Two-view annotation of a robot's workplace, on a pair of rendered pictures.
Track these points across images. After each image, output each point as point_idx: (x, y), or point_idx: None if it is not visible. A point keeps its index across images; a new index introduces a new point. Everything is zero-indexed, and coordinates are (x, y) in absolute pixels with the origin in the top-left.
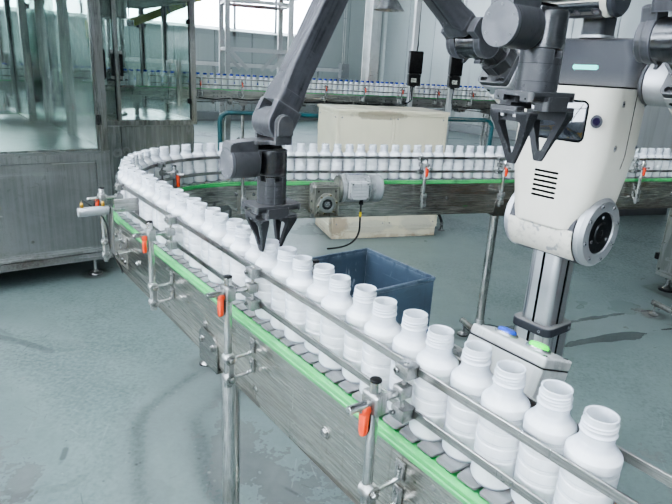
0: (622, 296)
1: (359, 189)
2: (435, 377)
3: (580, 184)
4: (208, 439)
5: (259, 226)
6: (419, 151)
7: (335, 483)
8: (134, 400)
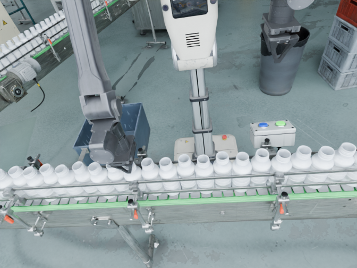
0: (134, 45)
1: (29, 73)
2: (294, 172)
3: (211, 34)
4: (65, 231)
5: (130, 166)
6: (35, 31)
7: (232, 221)
8: (4, 253)
